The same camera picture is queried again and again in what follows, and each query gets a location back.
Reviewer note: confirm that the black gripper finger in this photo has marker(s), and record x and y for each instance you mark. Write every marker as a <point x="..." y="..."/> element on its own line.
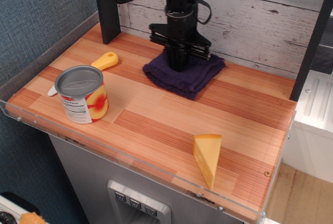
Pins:
<point x="171" y="52"/>
<point x="183" y="57"/>

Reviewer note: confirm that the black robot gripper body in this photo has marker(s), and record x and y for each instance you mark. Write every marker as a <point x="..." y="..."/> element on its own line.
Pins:
<point x="181" y="30"/>

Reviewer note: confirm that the dark purple cloth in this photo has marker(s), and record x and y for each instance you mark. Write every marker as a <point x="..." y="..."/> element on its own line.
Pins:
<point x="188" y="83"/>

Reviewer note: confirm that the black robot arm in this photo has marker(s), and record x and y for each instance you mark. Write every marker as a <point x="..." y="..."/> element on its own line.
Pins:
<point x="186" y="6"/>

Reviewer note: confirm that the clear acrylic table guard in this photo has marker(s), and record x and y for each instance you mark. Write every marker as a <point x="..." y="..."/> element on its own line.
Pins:
<point x="153" y="129"/>

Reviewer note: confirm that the yellow cheese wedge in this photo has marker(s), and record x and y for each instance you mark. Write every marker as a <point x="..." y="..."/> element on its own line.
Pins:
<point x="206" y="151"/>

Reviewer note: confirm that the tin can with red-yellow label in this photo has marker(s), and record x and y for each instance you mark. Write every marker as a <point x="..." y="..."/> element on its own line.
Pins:
<point x="82" y="93"/>

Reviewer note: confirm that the grey cabinet with dispenser panel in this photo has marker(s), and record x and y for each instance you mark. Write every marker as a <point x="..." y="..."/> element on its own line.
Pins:
<point x="111" y="192"/>

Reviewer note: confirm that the white toy sink unit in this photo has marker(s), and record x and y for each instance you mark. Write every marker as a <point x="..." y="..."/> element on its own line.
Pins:
<point x="308" y="147"/>

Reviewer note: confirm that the orange object bottom left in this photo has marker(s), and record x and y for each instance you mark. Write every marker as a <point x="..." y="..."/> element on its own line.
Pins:
<point x="31" y="218"/>

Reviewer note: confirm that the white black device bottom left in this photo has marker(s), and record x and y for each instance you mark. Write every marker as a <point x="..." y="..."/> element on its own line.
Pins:
<point x="16" y="206"/>

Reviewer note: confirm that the dark left frame post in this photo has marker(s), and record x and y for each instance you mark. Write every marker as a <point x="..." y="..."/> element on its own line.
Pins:
<point x="109" y="19"/>

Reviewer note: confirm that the dark frame post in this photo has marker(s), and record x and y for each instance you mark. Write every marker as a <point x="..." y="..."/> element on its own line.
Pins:
<point x="109" y="19"/>
<point x="311" y="49"/>

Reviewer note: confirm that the dark right frame post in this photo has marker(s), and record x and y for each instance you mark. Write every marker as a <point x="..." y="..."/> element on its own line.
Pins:
<point x="311" y="49"/>

